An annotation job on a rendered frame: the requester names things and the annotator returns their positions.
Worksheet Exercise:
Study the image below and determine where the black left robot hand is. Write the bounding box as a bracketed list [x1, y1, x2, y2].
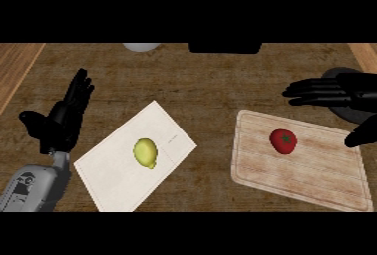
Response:
[18, 68, 96, 156]

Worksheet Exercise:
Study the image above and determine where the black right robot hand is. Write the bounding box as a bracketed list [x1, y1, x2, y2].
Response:
[281, 72, 377, 149]

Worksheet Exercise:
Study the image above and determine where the dark grey pan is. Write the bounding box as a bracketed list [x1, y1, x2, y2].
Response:
[321, 66, 377, 126]

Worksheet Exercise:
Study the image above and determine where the red tomato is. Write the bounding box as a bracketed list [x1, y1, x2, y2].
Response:
[268, 128, 299, 155]

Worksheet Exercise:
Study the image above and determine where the pale wooden cutting board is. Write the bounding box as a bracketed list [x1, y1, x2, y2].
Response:
[229, 109, 376, 213]

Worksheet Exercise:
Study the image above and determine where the white placemat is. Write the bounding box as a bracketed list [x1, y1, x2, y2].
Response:
[73, 100, 198, 213]

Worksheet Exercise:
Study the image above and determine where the yellow-green lemon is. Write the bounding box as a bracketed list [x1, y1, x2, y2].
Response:
[132, 137, 160, 170]

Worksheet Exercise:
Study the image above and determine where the black appliance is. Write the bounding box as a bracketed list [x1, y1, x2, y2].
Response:
[188, 43, 263, 55]

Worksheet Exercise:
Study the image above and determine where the pale grey round object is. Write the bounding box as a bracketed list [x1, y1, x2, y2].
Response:
[122, 43, 163, 53]

